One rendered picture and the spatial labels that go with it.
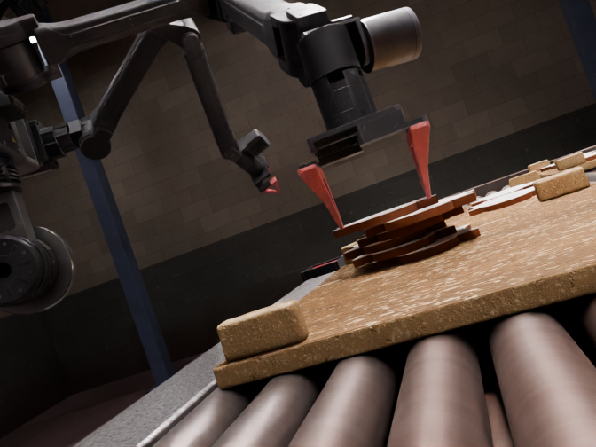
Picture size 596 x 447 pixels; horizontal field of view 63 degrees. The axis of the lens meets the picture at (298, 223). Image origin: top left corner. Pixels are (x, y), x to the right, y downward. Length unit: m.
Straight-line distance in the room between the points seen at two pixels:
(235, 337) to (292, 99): 5.69
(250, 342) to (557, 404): 0.20
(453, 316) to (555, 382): 0.10
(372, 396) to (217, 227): 5.87
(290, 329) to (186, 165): 5.97
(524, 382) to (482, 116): 5.75
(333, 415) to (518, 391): 0.08
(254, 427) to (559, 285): 0.18
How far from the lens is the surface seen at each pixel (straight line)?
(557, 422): 0.19
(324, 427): 0.23
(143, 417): 0.40
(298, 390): 0.32
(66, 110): 5.68
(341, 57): 0.53
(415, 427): 0.20
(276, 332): 0.33
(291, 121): 5.95
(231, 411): 0.34
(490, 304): 0.30
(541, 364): 0.23
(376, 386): 0.28
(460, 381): 0.25
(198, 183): 6.19
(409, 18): 0.57
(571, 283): 0.30
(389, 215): 0.51
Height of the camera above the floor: 1.00
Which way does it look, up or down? 1 degrees up
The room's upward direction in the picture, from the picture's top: 20 degrees counter-clockwise
